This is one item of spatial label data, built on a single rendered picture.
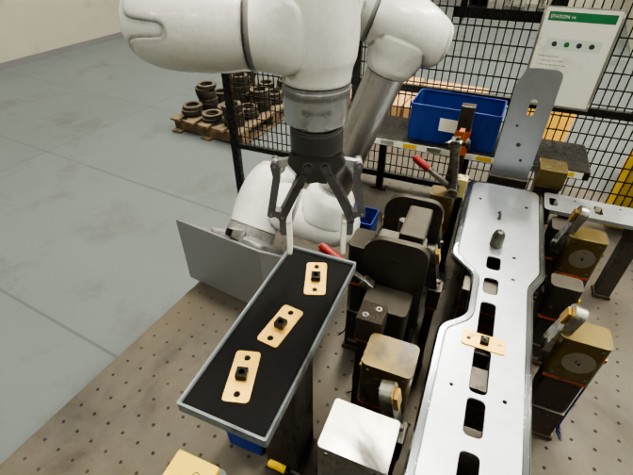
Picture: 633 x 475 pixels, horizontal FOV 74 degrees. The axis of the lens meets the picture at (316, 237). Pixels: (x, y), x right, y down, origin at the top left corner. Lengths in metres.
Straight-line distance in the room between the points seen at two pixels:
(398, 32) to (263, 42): 0.57
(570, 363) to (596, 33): 1.06
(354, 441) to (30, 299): 2.37
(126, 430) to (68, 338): 1.33
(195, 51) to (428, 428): 0.67
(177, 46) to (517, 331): 0.81
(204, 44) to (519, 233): 0.97
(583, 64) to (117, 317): 2.31
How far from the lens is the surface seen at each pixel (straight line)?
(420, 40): 1.07
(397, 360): 0.77
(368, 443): 0.65
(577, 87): 1.72
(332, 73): 0.53
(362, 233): 1.01
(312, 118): 0.56
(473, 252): 1.15
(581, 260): 1.27
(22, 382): 2.42
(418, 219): 0.89
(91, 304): 2.60
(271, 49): 0.53
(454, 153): 1.19
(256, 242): 1.27
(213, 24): 0.54
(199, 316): 1.37
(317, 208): 1.27
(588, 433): 1.29
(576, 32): 1.68
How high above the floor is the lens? 1.70
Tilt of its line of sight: 38 degrees down
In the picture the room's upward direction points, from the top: straight up
